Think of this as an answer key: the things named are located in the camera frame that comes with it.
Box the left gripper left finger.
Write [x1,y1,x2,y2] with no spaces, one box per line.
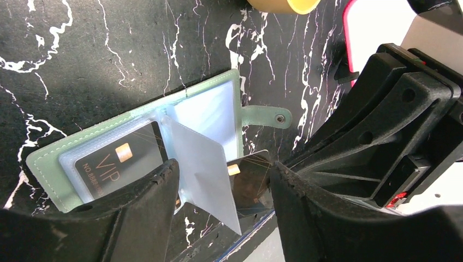
[1,159,179,261]

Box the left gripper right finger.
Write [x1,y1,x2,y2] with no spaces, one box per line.
[270,162,462,261]

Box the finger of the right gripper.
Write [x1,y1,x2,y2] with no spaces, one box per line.
[287,44,462,207]

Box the black credit card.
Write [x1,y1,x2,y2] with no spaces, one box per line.
[74,121,168,203]
[227,150,274,218]

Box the mint green card holder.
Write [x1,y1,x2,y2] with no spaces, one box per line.
[26,69,292,234]

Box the pink framed whiteboard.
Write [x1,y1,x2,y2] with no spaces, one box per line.
[343,1,462,73]

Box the tan oval tray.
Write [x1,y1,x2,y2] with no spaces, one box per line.
[247,0,320,15]

